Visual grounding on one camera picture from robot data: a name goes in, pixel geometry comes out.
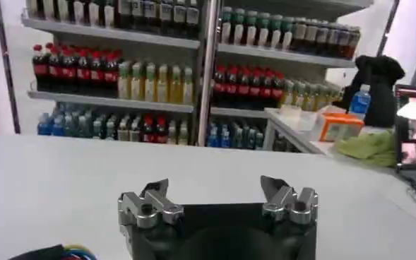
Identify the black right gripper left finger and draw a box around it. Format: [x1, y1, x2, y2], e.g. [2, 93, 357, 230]
[117, 178, 186, 229]

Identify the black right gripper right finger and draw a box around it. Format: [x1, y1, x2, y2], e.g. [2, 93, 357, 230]
[260, 175, 319, 225]

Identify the white side table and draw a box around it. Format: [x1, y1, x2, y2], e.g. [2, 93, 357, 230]
[263, 107, 336, 155]

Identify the clear plastic container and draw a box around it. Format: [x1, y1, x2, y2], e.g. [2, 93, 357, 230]
[279, 103, 322, 132]

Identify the orange tissue box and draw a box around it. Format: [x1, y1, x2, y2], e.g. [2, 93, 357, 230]
[318, 112, 366, 143]

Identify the green cloth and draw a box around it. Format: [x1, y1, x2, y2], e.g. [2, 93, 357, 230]
[335, 128, 398, 169]

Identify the blue water bottle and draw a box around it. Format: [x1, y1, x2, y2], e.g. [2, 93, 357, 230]
[348, 83, 372, 120]

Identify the metal shelf of drink bottles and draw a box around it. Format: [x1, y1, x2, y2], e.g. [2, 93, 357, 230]
[21, 0, 210, 146]
[207, 0, 375, 152]

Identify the grey laptop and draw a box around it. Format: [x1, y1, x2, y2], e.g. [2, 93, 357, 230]
[393, 83, 416, 175]

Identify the black backpack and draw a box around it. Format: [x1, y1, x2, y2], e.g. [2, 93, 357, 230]
[337, 54, 406, 129]

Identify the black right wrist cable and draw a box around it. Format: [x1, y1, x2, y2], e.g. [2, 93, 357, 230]
[7, 243, 98, 260]

